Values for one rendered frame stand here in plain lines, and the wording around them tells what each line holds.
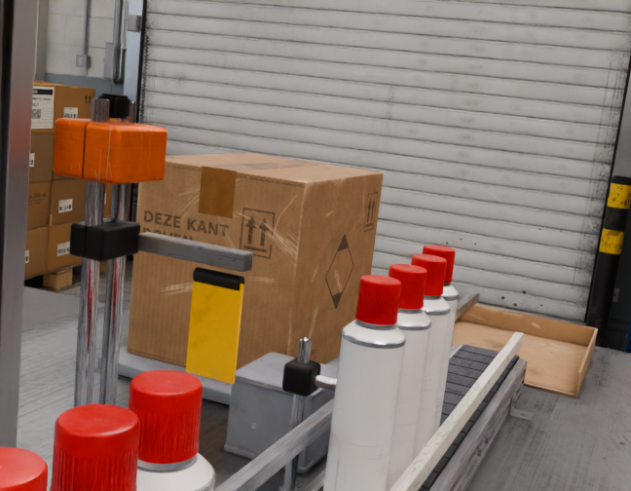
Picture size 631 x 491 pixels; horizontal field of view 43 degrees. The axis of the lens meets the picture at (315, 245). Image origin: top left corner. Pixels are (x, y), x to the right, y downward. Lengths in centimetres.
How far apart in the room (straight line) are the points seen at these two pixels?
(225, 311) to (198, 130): 492
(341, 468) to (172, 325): 48
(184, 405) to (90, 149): 14
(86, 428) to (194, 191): 74
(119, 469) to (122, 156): 16
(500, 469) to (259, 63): 437
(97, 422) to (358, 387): 34
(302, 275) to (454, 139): 382
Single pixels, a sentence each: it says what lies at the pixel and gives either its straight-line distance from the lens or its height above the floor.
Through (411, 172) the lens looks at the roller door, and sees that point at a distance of 486.
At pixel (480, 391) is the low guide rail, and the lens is 95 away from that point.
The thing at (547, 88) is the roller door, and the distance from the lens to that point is 474.
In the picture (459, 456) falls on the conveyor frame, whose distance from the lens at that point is 87.
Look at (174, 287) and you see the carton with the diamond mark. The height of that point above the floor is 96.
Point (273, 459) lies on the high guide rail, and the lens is 60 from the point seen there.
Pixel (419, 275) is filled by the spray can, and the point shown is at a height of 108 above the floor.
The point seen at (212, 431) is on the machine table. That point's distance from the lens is 97.
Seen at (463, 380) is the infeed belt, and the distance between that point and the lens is 109.
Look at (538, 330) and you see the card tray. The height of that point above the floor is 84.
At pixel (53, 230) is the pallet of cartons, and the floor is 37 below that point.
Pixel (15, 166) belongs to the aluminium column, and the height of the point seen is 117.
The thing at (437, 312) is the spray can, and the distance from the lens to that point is 75.
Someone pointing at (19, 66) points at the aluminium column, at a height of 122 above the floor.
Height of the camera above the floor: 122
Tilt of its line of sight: 10 degrees down
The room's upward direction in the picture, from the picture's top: 6 degrees clockwise
